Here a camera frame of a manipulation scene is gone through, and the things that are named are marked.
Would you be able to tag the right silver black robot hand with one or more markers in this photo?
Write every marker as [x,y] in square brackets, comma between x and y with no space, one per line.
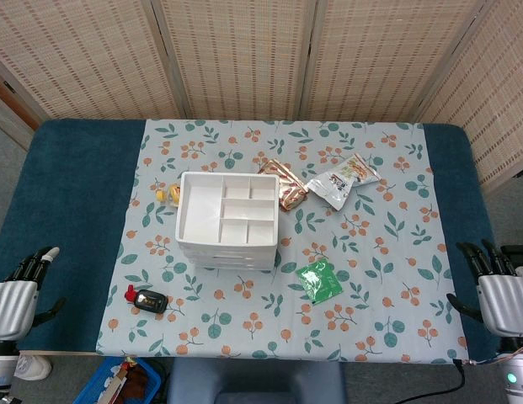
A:
[503,303]

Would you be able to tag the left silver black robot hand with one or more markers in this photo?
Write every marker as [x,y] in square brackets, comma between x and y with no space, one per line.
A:
[14,303]

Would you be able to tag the clear drawer holding small items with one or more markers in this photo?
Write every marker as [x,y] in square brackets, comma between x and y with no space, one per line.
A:
[227,250]

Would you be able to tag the white drawer organizer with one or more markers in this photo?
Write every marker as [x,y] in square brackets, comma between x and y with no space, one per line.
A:
[200,210]

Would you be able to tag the clear plastic drawer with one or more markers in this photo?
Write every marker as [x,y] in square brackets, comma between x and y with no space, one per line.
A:
[231,257]
[233,265]

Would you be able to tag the white sneaker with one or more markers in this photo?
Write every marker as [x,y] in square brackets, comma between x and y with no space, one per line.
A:
[33,367]

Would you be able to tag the teal blue table cover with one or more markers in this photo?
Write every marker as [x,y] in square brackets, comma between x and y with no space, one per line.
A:
[67,202]

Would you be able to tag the blue plastic basket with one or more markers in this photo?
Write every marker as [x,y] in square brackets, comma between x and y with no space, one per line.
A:
[92,387]

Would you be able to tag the brown cardboard strip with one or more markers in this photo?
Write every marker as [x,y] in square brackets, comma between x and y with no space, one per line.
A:
[111,389]

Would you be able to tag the black red small tool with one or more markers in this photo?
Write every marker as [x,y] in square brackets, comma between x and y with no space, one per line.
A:
[149,302]

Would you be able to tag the dark red brown cloth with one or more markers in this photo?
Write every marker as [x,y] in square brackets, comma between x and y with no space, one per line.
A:
[139,381]

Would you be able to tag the small yellow wrapped candy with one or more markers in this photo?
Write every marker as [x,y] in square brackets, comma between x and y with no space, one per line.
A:
[161,196]

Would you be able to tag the green tea sachet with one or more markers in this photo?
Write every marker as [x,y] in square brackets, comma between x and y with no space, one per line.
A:
[319,282]

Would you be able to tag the large yellow wrapped candy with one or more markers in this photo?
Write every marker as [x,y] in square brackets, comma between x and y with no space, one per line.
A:
[174,194]

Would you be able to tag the brown wooden board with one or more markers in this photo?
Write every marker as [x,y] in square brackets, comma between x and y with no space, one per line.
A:
[17,101]

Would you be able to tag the white silver snack bag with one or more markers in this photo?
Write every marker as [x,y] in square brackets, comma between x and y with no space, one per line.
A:
[339,183]

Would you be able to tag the floral leaf berry tablecloth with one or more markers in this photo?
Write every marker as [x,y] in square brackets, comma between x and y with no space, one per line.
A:
[252,320]

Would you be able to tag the red gold snack packet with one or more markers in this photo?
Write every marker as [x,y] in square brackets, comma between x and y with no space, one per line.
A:
[288,189]

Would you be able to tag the blue grey chair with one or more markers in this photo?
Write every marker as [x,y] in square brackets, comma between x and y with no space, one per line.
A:
[252,383]

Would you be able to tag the bamboo folding screen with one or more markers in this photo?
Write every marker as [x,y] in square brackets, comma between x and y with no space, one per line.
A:
[240,54]

